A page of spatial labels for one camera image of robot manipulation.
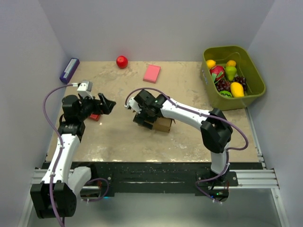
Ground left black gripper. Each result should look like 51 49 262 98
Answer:
78 93 116 121

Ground brown cardboard box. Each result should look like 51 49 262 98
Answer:
144 117 176 133

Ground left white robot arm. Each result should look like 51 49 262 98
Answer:
30 93 116 218

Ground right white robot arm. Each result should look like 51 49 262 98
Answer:
125 88 232 186

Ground red rectangular box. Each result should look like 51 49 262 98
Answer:
89 114 101 122

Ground purple rectangular box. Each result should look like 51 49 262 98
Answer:
59 58 80 84

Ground pink sticky note pad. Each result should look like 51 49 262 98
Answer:
143 64 161 84

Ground red apple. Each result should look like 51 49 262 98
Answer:
116 55 128 69

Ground yellow lemon left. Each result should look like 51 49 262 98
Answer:
206 60 216 70

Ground dark purple grapes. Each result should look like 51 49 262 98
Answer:
215 76 247 92

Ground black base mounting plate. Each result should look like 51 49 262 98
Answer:
71 162 262 197

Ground red green dragon fruit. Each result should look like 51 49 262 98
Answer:
209 65 225 84

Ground green round toy fruit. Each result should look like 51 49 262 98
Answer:
219 90 233 98

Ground green pear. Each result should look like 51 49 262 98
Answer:
225 66 237 81

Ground yellow mango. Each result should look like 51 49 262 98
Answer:
230 82 244 97

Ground orange fruit right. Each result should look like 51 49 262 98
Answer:
225 60 237 67

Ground olive green plastic bin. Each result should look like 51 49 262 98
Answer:
201 46 266 110

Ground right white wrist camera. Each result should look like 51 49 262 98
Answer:
125 97 141 114

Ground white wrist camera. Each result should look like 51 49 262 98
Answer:
125 97 141 114
77 80 93 99

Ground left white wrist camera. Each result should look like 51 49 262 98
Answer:
77 80 93 99

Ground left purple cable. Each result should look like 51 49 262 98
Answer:
42 83 110 227

